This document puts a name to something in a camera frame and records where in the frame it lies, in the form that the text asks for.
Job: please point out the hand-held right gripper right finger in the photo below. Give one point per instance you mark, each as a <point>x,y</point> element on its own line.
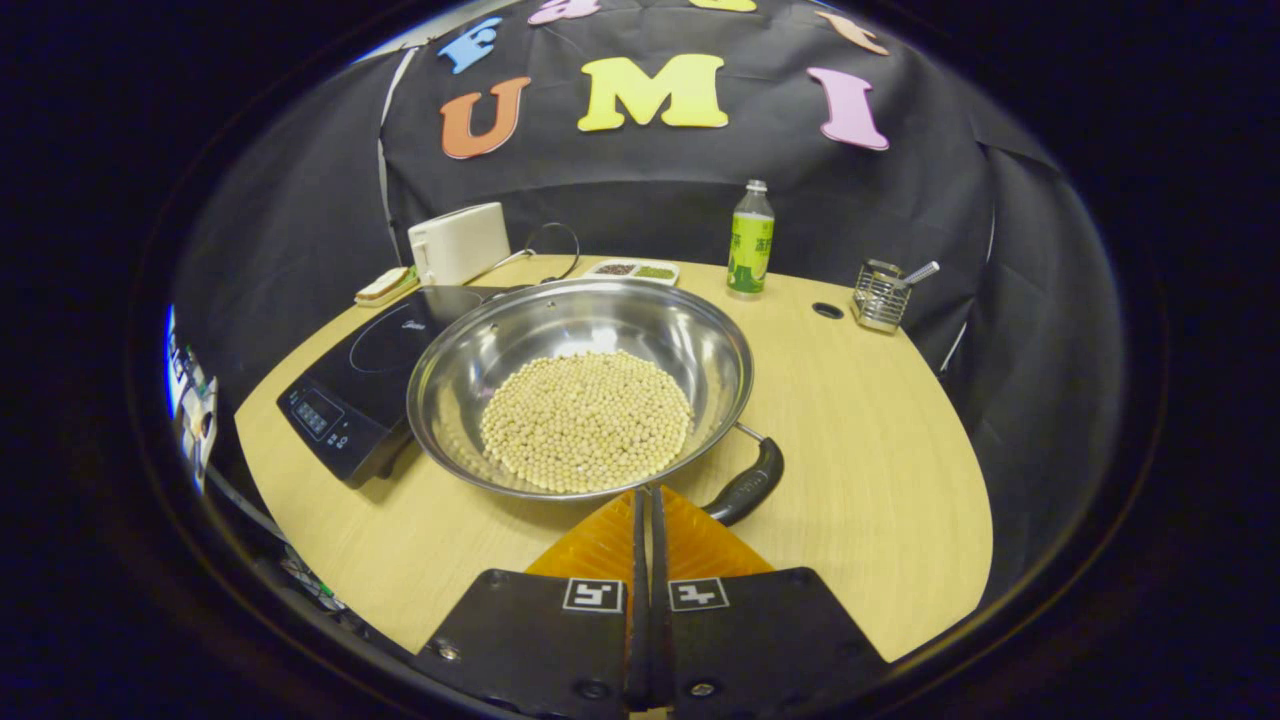
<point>760,640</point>

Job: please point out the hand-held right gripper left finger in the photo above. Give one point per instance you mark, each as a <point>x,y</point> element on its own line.
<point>540,640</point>

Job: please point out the pile of soybeans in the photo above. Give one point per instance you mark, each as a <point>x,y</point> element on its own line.
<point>585,420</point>

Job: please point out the black induction cooktop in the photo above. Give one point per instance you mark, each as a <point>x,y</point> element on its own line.
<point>345,390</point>

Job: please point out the white divided plate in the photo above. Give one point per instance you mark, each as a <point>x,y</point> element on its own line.
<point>632,270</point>

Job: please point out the green label bottle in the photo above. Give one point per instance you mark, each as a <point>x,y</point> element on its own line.
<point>750,250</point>

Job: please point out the white toaster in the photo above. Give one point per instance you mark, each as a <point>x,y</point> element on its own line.
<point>460,243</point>

